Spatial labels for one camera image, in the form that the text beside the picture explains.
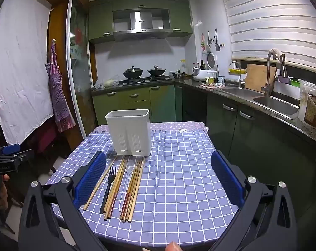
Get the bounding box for person's left hand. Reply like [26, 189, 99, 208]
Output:
[0, 174, 10, 211]

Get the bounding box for steel double sink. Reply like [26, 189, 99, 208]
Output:
[221, 87, 301, 119]

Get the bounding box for light wooden chopstick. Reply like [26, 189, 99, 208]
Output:
[104, 157, 124, 220]
[119, 160, 138, 220]
[107, 157, 126, 219]
[130, 159, 145, 222]
[83, 156, 117, 211]
[123, 159, 140, 222]
[126, 159, 143, 223]

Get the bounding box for black wok with lid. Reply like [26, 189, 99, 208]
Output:
[123, 66, 143, 79]

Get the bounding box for green upper cabinets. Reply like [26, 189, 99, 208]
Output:
[88, 0, 193, 45]

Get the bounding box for clear plastic spoon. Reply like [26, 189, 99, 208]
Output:
[119, 161, 135, 212]

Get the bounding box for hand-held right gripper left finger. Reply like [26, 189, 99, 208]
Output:
[18, 150, 107, 251]

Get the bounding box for black plastic fork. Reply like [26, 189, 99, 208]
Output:
[100, 167, 117, 214]

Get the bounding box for blue checkered tablecloth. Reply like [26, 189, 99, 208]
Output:
[46, 129, 239, 249]

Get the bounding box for person's right hand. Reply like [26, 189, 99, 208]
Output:
[165, 241, 183, 251]

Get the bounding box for white hanging sheet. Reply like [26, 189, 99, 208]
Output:
[0, 0, 55, 145]

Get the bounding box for red white dish cloth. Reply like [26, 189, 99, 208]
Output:
[199, 82, 226, 88]

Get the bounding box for glass sliding door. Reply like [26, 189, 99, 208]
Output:
[66, 0, 98, 136]

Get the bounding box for white zebra window blinds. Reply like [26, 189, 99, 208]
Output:
[221, 0, 316, 70]

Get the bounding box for purple checked apron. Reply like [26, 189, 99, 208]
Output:
[45, 40, 76, 132]

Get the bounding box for dark green lower cabinets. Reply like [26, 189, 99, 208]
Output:
[175, 82, 316, 241]

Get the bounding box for small curved faucet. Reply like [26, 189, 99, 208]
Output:
[229, 61, 243, 89]

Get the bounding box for white rice cooker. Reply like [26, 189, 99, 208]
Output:
[192, 53, 218, 82]

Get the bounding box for tall steel faucet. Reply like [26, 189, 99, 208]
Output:
[261, 48, 285, 97]

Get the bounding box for clear bag of dried food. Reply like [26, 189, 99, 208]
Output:
[298, 80, 316, 130]

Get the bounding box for black gas stove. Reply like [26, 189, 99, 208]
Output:
[120, 75, 173, 85]

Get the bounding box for white plastic bag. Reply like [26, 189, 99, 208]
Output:
[95, 78, 119, 89]

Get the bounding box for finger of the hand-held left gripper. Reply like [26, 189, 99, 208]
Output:
[5, 149, 34, 168]
[0, 144, 21, 159]

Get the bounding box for black wok with handle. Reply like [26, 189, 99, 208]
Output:
[147, 65, 167, 77]

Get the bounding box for wooden cutting board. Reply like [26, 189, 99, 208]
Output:
[245, 64, 277, 92]

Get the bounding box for red chair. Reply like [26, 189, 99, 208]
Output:
[35, 125, 59, 160]

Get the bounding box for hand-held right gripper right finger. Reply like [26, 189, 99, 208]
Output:
[210, 150, 298, 251]

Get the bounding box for white plastic utensil holder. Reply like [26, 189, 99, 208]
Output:
[105, 109, 151, 156]

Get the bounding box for light green lower cabinets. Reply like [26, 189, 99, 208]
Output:
[92, 84, 183, 126]

